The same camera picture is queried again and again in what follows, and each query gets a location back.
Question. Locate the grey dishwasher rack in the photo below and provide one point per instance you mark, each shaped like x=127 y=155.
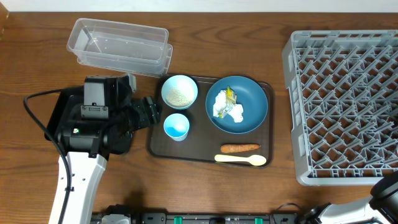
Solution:
x=342 y=87

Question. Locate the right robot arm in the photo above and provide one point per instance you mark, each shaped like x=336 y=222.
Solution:
x=380 y=207

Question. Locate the black plastic tray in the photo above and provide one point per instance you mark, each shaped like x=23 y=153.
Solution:
x=92 y=136

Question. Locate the cream plastic spoon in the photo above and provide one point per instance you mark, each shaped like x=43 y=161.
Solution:
x=254 y=160

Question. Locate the orange carrot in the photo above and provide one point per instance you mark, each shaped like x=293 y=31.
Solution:
x=236 y=148

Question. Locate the crumpled white tissue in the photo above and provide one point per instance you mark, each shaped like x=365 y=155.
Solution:
x=236 y=113

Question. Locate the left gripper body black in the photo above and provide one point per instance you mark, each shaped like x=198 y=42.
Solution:
x=138 y=117

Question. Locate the clear plastic bin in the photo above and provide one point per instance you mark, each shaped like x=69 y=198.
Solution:
x=121 y=46

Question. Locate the light blue cup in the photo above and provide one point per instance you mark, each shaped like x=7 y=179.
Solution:
x=177 y=126

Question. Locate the light blue rice bowl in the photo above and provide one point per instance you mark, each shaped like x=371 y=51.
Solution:
x=179 y=92

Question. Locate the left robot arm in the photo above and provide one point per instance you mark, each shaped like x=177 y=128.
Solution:
x=78 y=179

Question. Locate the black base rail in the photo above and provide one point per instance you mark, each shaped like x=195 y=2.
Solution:
x=124 y=214

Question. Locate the dark blue plate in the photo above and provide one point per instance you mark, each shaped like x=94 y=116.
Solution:
x=249 y=94

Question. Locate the yellow snack wrapper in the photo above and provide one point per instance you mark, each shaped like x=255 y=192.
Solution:
x=230 y=102

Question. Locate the dark brown serving tray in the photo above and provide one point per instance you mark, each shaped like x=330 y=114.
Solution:
x=204 y=139

